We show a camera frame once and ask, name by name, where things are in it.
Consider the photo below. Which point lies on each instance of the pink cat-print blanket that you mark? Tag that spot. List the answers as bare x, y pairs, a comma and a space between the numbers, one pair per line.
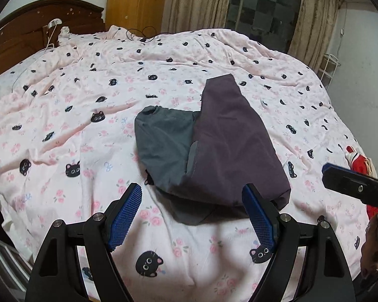
82, 100

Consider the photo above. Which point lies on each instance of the grey and purple hooded jacket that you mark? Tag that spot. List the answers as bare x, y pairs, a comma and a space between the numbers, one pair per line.
226, 138

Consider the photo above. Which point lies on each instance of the beige garment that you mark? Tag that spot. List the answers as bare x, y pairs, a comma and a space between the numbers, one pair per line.
371, 166

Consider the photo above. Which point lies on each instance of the orange wooden wardrobe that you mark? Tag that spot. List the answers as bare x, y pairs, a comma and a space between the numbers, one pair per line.
135, 3

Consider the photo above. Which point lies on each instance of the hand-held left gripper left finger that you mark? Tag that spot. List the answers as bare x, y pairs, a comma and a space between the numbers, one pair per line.
126, 217

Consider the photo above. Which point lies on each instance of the beige curtain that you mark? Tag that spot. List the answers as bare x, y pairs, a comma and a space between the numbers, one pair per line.
318, 22
195, 3

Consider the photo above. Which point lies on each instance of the dark window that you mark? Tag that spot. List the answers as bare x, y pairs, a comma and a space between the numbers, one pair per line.
261, 6

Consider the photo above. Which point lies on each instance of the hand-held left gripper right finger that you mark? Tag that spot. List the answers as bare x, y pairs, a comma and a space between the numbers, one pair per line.
260, 217

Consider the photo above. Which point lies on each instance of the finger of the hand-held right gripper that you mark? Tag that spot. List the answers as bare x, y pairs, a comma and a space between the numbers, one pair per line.
349, 184

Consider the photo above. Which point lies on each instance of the white charger on headboard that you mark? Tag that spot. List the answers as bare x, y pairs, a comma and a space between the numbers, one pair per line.
53, 22

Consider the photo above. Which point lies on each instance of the red garment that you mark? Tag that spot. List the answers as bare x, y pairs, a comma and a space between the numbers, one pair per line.
359, 163

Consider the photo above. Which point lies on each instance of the dark wooden headboard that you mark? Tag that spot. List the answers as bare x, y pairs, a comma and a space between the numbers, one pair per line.
19, 34

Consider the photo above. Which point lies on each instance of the grey metal rack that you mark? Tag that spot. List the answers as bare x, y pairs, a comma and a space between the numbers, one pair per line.
3, 258

